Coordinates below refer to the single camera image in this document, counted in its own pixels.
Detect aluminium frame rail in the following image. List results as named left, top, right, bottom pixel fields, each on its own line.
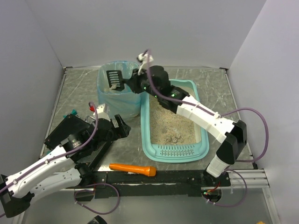
left=229, top=169, right=270, bottom=189

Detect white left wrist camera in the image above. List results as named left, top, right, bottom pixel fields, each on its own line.
left=90, top=104, right=110, bottom=121

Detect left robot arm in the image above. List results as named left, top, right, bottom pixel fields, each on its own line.
left=0, top=114, right=131, bottom=218

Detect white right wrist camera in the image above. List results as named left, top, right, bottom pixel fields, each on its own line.
left=137, top=53, right=154, bottom=75

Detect trash bin with blue bag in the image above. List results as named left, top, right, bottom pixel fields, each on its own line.
left=97, top=61, right=141, bottom=119

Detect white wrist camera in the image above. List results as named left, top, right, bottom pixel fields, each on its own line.
left=90, top=104, right=110, bottom=121
left=137, top=53, right=154, bottom=75

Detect light blue litter box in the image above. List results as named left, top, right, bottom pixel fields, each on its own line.
left=141, top=93, right=209, bottom=163

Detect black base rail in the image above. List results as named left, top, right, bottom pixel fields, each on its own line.
left=89, top=170, right=231, bottom=197

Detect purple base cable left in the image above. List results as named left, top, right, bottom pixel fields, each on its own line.
left=74, top=183, right=120, bottom=214

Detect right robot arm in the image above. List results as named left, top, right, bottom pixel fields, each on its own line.
left=122, top=66, right=247, bottom=178

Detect orange toy microphone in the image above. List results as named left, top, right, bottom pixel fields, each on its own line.
left=109, top=163, right=157, bottom=177

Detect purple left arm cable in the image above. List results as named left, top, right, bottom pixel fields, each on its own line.
left=0, top=101, right=99, bottom=217

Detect black litter scoop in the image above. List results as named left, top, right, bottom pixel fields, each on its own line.
left=106, top=70, right=131, bottom=92

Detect black ribbed case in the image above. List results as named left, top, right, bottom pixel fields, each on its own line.
left=44, top=114, right=105, bottom=162

